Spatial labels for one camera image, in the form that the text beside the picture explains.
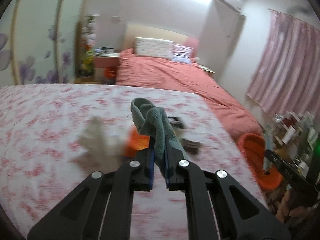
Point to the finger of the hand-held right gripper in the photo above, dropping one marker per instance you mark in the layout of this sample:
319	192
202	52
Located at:
287	170

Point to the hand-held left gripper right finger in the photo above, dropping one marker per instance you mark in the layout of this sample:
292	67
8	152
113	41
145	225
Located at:
173	173

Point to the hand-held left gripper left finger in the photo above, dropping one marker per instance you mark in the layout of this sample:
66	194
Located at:
143	171

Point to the orange laundry basket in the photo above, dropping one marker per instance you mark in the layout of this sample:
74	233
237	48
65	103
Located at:
252	150

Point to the grey-green sock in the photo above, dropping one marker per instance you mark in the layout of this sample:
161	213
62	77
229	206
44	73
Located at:
160	122

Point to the person's right hand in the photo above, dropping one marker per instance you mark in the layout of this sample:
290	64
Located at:
285	205

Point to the orange cup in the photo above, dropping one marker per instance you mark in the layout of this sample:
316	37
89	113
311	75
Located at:
136	142

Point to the black white floral cloth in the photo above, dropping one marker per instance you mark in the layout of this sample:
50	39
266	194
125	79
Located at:
192	147

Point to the clear plastic bag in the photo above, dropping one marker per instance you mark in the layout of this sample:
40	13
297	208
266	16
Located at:
100	140

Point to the bed with coral duvet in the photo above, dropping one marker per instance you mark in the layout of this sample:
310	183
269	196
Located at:
187	85

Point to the pink striped curtain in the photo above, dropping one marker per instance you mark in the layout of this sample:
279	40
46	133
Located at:
282	62

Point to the pink white nightstand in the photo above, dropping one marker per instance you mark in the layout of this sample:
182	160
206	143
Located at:
207	69
105	61

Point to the pink floral tablecloth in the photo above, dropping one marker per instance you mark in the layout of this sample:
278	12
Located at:
50	105

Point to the pink striped pillow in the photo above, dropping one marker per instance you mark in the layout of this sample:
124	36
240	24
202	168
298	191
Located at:
182	53

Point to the white floral pillow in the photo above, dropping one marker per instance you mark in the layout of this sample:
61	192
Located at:
153	48

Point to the plush toy column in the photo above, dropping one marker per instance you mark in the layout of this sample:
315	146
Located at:
88	42

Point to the cream and pink headboard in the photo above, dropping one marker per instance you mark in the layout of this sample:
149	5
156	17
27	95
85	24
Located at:
150	31

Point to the floral wardrobe doors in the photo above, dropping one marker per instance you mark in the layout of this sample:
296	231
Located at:
37	30

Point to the white air conditioner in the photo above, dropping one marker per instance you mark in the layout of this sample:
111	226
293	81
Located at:
230	2

